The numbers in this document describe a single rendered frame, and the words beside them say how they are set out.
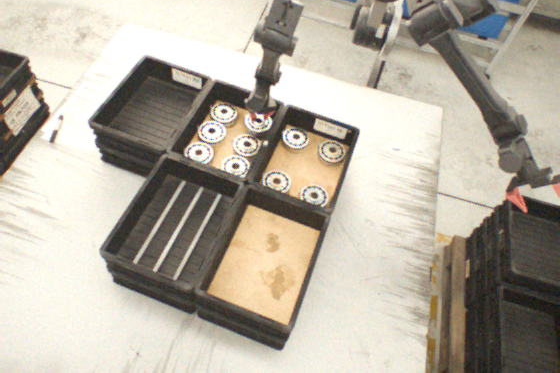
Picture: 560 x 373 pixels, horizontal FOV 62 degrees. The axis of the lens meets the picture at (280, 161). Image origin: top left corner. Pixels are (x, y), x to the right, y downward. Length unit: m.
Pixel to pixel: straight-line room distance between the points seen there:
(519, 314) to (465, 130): 1.43
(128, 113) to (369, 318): 1.15
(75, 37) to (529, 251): 3.01
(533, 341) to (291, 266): 1.15
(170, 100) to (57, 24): 1.93
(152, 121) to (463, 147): 2.07
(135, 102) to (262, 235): 0.75
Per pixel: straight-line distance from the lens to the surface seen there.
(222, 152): 1.72
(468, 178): 3.07
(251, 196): 1.55
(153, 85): 1.96
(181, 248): 1.53
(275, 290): 1.48
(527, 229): 2.37
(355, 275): 1.69
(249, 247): 1.52
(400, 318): 1.68
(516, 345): 2.23
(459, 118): 3.38
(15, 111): 2.56
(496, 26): 3.54
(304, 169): 1.71
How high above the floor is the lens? 2.20
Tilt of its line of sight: 53 degrees down
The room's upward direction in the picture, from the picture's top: 11 degrees clockwise
